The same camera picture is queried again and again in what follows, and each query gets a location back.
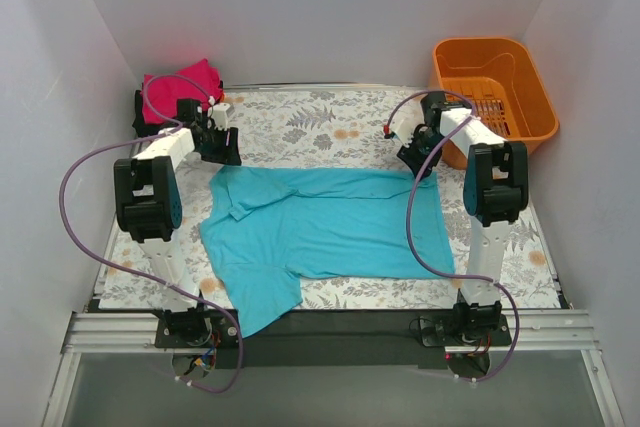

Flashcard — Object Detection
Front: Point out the teal t shirt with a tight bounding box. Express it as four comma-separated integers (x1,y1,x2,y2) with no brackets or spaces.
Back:
200,166,455,336

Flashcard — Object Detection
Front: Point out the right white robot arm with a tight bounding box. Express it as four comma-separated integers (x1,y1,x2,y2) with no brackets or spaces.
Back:
383,90,529,348

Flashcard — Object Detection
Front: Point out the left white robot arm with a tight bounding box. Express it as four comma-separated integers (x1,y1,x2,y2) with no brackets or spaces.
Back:
114,99,241,347

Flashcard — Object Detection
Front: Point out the pink folded t shirt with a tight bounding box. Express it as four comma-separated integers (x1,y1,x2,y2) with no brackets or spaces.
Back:
148,58,225,117

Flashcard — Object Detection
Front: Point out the black folded t shirt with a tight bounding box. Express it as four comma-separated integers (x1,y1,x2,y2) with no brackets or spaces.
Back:
132,89,172,138

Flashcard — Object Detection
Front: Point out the orange plastic basket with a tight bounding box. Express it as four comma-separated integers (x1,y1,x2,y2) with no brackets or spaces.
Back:
430,37,559,153

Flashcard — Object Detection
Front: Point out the floral patterned table mat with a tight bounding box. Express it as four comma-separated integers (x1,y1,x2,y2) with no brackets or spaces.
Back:
99,89,561,311

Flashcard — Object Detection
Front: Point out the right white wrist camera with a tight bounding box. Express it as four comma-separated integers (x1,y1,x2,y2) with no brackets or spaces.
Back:
383,116,422,147

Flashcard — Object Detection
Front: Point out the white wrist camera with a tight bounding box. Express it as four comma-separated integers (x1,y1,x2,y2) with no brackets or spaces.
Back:
206,96,234,131
383,116,422,147

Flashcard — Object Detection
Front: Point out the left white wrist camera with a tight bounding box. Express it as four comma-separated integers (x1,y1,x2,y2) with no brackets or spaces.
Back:
206,96,234,131

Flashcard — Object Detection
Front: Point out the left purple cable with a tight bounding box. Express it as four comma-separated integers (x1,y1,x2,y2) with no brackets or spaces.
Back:
58,74,245,394

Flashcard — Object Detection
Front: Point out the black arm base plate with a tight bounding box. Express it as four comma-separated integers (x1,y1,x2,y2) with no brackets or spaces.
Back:
154,308,515,369

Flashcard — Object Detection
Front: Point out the aluminium frame rail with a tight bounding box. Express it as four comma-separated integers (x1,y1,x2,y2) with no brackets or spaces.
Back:
64,309,600,352

